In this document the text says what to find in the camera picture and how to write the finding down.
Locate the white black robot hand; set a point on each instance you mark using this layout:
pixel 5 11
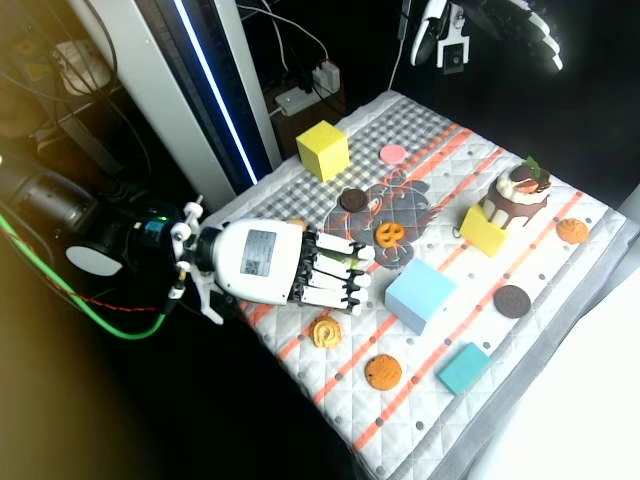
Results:
pixel 255 260
pixel 530 25

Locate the green object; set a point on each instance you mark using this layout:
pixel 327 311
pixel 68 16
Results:
pixel 354 261

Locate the chocolate strawberry toy cake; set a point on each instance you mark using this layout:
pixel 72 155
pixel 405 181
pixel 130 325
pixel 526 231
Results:
pixel 515 200

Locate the large yellow foam cube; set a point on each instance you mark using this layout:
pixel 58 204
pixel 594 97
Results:
pixel 322 150

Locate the light blue foam cube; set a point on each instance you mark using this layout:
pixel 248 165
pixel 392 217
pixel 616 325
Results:
pixel 417 295

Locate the small yellow foam cube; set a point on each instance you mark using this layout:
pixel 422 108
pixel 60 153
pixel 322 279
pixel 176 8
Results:
pixel 482 232

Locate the round plain golden cookie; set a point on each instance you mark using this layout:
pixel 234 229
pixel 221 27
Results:
pixel 296 223

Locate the yellow swirl butter cookie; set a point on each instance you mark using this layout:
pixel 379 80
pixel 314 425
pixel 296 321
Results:
pixel 326 332

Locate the dark chocolate sandwich cookie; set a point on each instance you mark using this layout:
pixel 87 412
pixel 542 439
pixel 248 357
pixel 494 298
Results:
pixel 512 301
pixel 354 200

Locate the orange pretzel cookie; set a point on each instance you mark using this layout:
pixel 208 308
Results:
pixel 390 234

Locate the brown cardboard box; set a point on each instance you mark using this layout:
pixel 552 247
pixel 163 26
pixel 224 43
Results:
pixel 310 130

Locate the white power strip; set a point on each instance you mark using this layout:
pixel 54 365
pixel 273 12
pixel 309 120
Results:
pixel 297 101

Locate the brown chocolate chip cookie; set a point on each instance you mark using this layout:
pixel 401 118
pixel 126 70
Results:
pixel 383 372

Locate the pink sandwich cookie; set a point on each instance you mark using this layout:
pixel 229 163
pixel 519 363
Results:
pixel 392 153

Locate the white column with blue light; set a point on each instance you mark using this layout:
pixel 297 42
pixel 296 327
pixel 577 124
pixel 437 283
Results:
pixel 165 90

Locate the white charger plug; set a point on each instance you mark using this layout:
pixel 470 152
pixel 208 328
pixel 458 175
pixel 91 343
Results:
pixel 326 75

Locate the orange rosette cookie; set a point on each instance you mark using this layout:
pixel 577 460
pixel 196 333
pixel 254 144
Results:
pixel 572 231

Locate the grey quilt with bear print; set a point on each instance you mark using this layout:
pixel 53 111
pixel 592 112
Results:
pixel 425 405

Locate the teal flat block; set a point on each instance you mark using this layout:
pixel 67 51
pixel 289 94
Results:
pixel 465 369

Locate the beige power strip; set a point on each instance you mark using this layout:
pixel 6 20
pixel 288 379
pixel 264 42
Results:
pixel 82 67

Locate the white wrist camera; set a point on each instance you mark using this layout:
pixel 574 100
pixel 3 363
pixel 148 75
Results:
pixel 454 59

